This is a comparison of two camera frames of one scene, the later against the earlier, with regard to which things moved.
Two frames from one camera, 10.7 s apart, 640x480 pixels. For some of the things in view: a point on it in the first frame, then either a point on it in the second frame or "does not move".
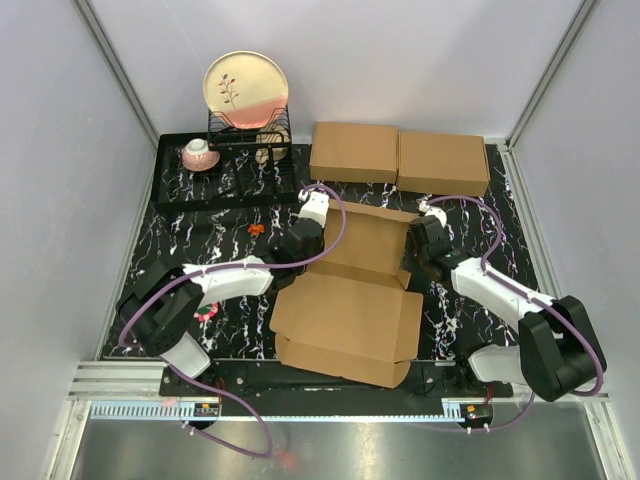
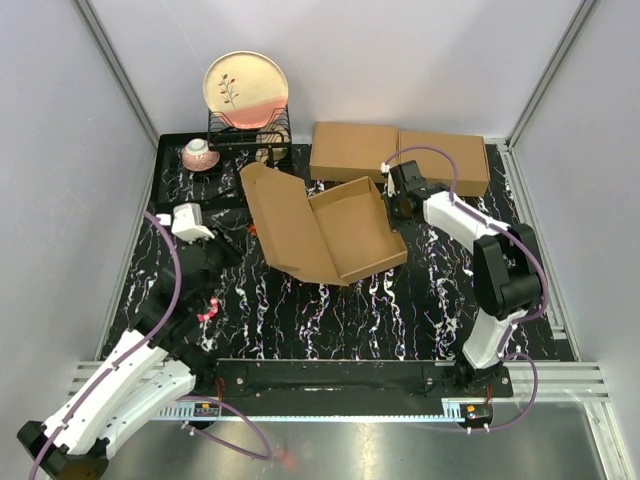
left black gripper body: (318, 250) -> (221, 254)
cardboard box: (352, 313) -> (338, 236)
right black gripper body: (412, 255) -> (395, 211)
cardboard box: (353, 152) does not move
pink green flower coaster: (204, 313) does not move
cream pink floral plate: (246, 87) does not move
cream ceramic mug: (272, 144) does not move
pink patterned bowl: (197, 157) does not move
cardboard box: (442, 164) does not move
